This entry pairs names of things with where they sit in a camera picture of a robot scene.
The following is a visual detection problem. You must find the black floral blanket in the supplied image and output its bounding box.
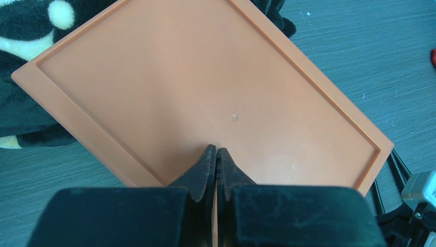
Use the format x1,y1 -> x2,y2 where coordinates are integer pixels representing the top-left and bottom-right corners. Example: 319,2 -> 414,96
0,0 -> 297,150

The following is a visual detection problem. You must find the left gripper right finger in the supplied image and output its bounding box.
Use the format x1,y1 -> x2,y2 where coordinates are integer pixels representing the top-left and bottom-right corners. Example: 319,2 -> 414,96
216,148 -> 256,205

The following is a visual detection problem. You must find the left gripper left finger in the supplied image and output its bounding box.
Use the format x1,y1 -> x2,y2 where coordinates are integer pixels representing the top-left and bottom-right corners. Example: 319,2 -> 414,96
168,145 -> 217,221

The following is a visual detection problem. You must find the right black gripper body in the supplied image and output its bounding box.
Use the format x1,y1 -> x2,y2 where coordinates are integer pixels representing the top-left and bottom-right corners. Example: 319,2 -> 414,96
376,203 -> 435,247

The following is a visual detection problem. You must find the orange drawer organizer box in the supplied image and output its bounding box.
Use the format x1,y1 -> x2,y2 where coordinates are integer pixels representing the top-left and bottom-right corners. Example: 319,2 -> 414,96
11,1 -> 393,246

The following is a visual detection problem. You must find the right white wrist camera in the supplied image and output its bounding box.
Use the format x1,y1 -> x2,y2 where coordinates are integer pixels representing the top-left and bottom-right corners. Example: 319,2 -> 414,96
401,170 -> 435,210

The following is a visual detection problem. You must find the red cloth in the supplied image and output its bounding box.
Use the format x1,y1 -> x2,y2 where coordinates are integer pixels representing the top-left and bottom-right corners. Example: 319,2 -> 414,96
430,49 -> 436,69

